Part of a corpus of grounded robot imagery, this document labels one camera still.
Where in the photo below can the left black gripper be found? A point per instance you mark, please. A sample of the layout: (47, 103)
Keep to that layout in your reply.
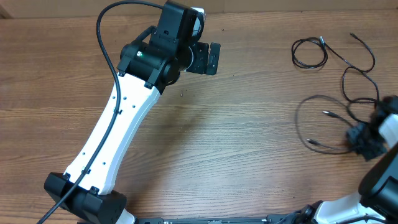
(199, 66)

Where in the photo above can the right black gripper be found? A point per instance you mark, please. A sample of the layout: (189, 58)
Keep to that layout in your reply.
(353, 135)

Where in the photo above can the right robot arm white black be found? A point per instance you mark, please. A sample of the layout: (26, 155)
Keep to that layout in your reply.
(376, 198)

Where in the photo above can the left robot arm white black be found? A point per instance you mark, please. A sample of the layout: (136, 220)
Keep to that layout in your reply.
(153, 61)

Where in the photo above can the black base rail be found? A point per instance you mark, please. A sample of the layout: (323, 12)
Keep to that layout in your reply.
(270, 219)

